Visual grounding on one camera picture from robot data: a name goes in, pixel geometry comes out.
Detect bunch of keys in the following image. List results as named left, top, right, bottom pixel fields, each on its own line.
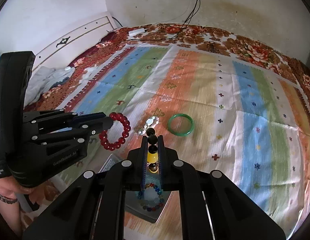
left=206, top=40, right=218, bottom=53

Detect person's left forearm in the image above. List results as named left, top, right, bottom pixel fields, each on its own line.
left=0, top=197, right=22, bottom=235

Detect black power cable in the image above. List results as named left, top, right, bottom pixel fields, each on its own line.
left=135, top=0, right=203, bottom=42

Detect green jade bangle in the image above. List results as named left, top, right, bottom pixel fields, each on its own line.
left=167, top=114, right=195, bottom=137

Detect striped pastel mat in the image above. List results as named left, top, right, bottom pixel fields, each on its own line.
left=57, top=41, right=310, bottom=233

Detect grey crumpled clothes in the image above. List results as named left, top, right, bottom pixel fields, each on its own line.
left=25, top=66, right=75, bottom=105

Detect white bed headboard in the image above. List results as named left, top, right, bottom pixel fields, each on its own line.
left=32, top=11, right=120, bottom=68

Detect multicolour beaded bracelet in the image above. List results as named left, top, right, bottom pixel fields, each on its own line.
left=137, top=183, right=165, bottom=212

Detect person's left hand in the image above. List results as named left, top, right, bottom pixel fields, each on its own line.
left=0, top=176, right=34, bottom=200

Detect yellow brown beaded bracelet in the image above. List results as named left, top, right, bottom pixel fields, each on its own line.
left=146, top=127, right=160, bottom=174

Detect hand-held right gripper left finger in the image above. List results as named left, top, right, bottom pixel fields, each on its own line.
left=22, top=135, right=149, bottom=240

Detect red beaded bracelet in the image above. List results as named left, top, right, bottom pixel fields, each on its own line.
left=99, top=112, right=131, bottom=151

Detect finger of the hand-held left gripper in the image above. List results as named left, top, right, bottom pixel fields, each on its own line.
left=23, top=109, right=107, bottom=128
left=32, top=118, right=114, bottom=155

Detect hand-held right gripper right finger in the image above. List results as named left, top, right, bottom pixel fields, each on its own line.
left=157, top=135, right=287, bottom=240

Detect dark beaded wrist bracelet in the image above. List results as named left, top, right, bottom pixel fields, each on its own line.
left=0, top=191, right=18, bottom=205

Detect white beaded bracelet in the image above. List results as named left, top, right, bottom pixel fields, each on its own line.
left=137, top=116, right=160, bottom=135

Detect silver metal tin box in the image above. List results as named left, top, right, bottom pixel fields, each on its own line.
left=97, top=154, right=182, bottom=223

